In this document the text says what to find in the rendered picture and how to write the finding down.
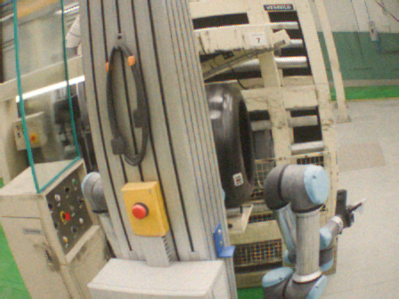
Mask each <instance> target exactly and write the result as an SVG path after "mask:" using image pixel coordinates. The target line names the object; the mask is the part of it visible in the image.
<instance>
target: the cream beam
mask: <svg viewBox="0 0 399 299"><path fill-rule="evenodd" d="M250 32H253V33H255V32H264V33H265V37H266V41H267V45H265V44H264V45H253V46H251V42H250V38H249V36H248V33H250ZM271 34H272V31H271V29H270V27H269V24H264V25H263V24H259V25H256V24H254V25H250V26H249V25H246V26H236V27H226V28H211V29H202V30H196V31H194V35H195V39H196V44H197V48H198V53H199V55H203V54H209V53H226V52H231V51H242V50H253V49H257V50H258V49H263V48H264V49H269V48H272V49H273V38H272V37H271Z"/></svg>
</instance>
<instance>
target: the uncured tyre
mask: <svg viewBox="0 0 399 299"><path fill-rule="evenodd" d="M204 87H205V93H206V98H207V103H208V108H209V115H210V120H211V125H212V132H213V137H214V144H215V149H216V160H217V165H218V172H219V177H220V182H221V188H222V189H223V191H224V207H230V206H238V205H241V204H244V203H245V202H246V201H247V200H248V198H249V197H250V196H251V195H252V192H253V187H254V184H255V151H254V142H253V133H252V128H251V123H250V117H249V115H248V111H247V107H246V103H245V100H244V97H243V95H242V93H241V91H240V90H238V89H237V88H235V87H234V86H232V85H230V84H226V83H225V82H222V83H215V84H208V85H204ZM238 173H242V177H243V179H242V180H243V183H242V184H240V185H237V186H235V184H234V180H233V176H234V175H235V174H238Z"/></svg>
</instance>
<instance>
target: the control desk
mask: <svg viewBox="0 0 399 299"><path fill-rule="evenodd" d="M86 176H87V172H86V166H85V162H84V159H79V160H77V162H75V163H74V164H73V165H72V166H71V167H70V168H69V169H66V171H64V173H63V174H61V175H60V176H58V178H56V180H55V181H53V182H52V183H51V184H49V185H48V186H47V187H46V188H45V189H44V190H43V191H41V192H40V193H37V190H36V185H35V183H34V180H33V176H32V171H31V168H30V167H29V168H28V169H26V170H25V171H24V172H22V173H21V174H20V175H18V176H17V177H16V178H14V179H13V180H12V181H10V182H9V183H8V184H7V185H5V186H4V187H3V188H2V189H0V220H1V223H2V225H3V229H4V234H5V236H6V237H7V240H8V243H9V246H10V249H11V251H12V255H13V257H14V259H15V262H16V263H17V266H18V268H19V270H20V274H21V276H22V277H23V280H24V282H25V284H26V287H27V289H28V291H29V293H30V296H31V298H32V299H93V297H92V295H91V293H90V291H89V288H88V286H87V284H89V283H91V282H92V280H93V279H94V278H95V277H96V276H97V274H99V272H100V271H101V270H102V268H104V266H106V263H108V262H109V261H110V259H112V257H111V254H110V252H109V248H108V245H107V242H106V240H105V237H104V235H103V231H102V226H101V225H100V220H99V217H98V215H96V214H94V212H93V210H92V208H91V206H90V203H89V200H88V199H87V198H86V197H85V196H84V195H83V192H82V183H83V180H84V179H85V177H86Z"/></svg>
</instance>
